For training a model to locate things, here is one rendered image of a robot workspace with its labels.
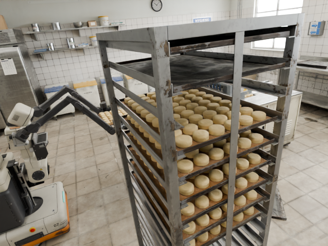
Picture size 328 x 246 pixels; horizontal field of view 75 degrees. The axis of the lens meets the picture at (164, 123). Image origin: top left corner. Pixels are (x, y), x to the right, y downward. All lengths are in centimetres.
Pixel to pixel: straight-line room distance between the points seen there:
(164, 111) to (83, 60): 562
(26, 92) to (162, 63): 495
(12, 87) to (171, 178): 494
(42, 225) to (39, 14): 474
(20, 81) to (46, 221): 348
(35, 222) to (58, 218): 19
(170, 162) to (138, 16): 587
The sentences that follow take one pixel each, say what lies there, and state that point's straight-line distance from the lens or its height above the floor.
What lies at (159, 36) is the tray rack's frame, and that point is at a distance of 47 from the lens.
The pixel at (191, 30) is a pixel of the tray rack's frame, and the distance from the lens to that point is 51.
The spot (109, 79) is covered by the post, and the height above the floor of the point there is 161.
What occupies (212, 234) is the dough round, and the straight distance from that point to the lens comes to 98.
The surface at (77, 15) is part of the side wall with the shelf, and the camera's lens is 607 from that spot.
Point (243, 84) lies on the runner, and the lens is 91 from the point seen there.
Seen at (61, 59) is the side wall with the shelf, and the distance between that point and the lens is 608.
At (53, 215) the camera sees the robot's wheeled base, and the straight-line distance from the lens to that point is 245.
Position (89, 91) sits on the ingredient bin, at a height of 57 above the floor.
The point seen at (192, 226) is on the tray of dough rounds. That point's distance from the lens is 86.
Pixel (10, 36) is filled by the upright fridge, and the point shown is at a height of 191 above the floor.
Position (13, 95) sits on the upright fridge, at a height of 82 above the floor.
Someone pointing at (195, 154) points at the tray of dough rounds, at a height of 141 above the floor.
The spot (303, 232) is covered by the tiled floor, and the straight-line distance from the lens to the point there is 253.
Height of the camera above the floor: 182
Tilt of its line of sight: 24 degrees down
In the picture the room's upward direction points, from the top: 6 degrees counter-clockwise
